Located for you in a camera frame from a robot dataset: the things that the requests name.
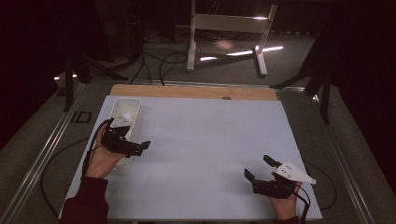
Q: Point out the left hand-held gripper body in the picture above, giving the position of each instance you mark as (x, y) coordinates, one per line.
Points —
(118, 143)

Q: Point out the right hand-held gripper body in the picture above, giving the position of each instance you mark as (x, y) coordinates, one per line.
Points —
(272, 188)

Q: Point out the white plastic tray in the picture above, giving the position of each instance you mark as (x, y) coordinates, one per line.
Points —
(126, 105)

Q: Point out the person's right hand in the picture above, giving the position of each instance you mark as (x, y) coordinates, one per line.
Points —
(286, 207)

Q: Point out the person's left hand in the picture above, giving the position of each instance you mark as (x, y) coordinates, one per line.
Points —
(101, 161)

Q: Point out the light grey table mat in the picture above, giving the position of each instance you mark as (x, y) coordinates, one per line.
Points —
(202, 186)

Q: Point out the black tripod stand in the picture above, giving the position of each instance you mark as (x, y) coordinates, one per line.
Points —
(325, 99)
(69, 90)

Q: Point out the white metal stand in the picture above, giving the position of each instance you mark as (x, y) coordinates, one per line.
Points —
(230, 23)

